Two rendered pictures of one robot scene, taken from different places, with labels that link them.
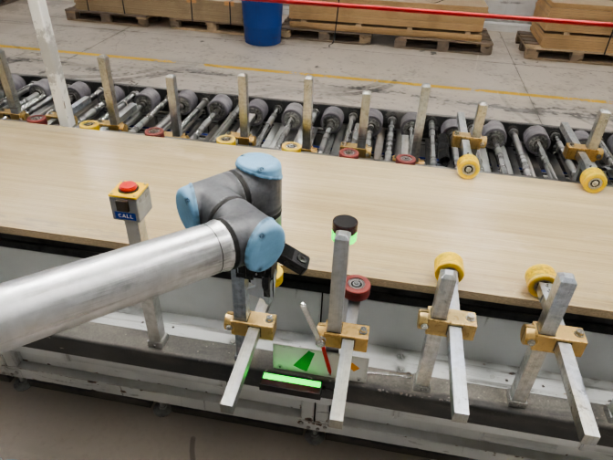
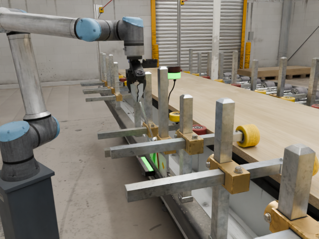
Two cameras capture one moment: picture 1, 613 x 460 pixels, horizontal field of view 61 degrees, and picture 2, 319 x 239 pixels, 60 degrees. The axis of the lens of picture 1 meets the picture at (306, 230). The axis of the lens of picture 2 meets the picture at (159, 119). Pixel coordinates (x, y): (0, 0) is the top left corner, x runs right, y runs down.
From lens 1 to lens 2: 1.32 m
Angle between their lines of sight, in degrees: 59
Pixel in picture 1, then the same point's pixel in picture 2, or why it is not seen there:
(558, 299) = (216, 120)
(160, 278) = (49, 23)
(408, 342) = not seen: hidden behind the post
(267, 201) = (126, 33)
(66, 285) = (29, 14)
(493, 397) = (209, 231)
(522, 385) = (212, 219)
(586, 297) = not seen: outside the picture
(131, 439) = (145, 208)
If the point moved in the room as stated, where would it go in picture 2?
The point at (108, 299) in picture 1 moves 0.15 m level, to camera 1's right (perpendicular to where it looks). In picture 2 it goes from (34, 22) to (36, 20)
